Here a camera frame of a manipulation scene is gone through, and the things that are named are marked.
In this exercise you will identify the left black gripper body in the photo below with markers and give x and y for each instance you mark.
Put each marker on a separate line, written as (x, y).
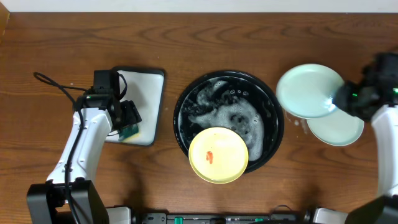
(130, 115)

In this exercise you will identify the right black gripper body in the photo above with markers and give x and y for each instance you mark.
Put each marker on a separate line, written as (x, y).
(349, 99)

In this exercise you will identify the green yellow sponge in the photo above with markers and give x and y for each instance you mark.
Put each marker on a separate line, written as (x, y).
(128, 132)

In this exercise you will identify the mint plate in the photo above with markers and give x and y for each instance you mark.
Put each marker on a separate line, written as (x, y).
(337, 128)
(307, 90)

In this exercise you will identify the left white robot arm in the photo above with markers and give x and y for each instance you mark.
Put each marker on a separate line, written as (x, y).
(69, 194)

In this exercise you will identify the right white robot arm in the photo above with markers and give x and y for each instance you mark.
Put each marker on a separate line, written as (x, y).
(383, 209)

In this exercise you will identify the white rectangular sponge tray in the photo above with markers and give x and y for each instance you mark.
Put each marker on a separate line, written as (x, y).
(144, 87)

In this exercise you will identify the black round tray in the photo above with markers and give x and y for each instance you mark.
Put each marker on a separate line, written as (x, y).
(234, 100)

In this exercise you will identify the yellow plate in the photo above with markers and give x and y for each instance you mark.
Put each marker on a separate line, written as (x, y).
(218, 155)

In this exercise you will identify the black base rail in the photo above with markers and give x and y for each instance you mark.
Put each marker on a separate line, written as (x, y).
(280, 214)

